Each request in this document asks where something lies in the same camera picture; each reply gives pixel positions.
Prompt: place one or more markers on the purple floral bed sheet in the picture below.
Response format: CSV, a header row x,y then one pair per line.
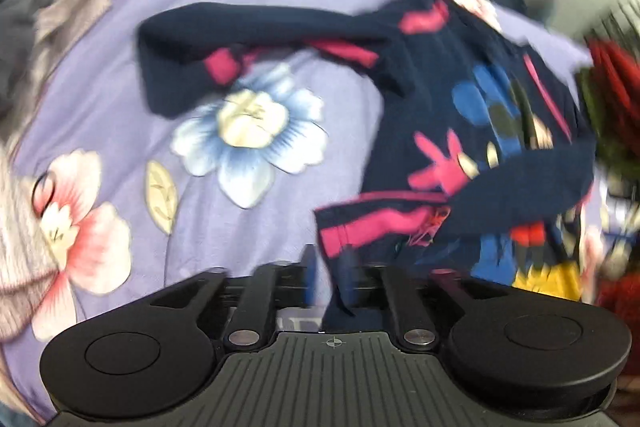
x,y
313,213

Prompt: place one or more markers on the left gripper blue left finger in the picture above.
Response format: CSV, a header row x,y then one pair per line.
x,y
309,263

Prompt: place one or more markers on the navy cartoon print sweatshirt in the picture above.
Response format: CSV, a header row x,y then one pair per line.
x,y
481,161

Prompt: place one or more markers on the green folded garment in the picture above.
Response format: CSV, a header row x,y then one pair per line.
x,y
611,152

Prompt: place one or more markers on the red knit sweater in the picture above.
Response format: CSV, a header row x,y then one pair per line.
x,y
616,74

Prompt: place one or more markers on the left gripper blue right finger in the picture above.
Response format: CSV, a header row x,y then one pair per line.
x,y
348,277

